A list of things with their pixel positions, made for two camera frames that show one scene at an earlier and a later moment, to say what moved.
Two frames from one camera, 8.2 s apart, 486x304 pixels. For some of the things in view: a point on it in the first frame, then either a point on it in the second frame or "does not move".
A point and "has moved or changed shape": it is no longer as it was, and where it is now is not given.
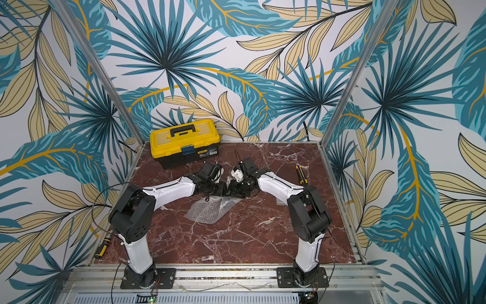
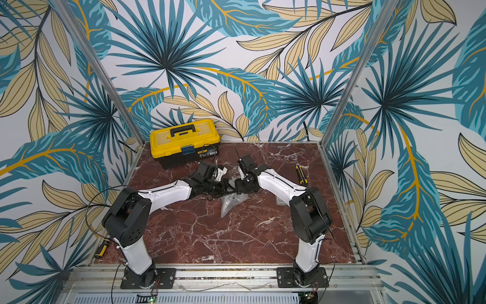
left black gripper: x=219 y=191 does not move
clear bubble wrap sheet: x=210 y=209 has moved or changed shape
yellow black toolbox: x=184 y=143 does not move
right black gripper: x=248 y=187 does not move
